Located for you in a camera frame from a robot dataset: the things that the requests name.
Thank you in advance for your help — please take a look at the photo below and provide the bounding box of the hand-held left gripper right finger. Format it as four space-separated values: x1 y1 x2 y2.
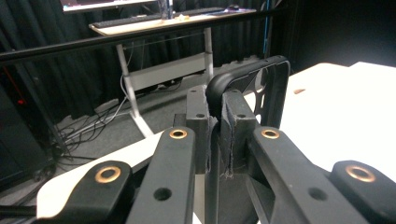
219 89 262 179

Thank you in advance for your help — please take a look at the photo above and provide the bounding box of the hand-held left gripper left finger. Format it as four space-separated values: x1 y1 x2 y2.
173 86 218 175

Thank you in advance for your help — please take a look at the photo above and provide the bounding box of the black keyboard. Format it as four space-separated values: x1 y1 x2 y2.
91 7 226 30

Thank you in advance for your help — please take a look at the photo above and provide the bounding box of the black horizontal bar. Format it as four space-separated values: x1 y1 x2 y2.
0 7 283 67

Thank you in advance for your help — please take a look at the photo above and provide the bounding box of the desk with white metal frame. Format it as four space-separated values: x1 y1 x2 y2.
88 7 258 138

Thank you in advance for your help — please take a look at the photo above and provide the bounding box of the blue hanging cable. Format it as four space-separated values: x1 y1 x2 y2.
262 0 271 56

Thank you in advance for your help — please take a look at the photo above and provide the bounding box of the bundle of floor cables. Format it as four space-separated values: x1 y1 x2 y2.
54 90 134 164

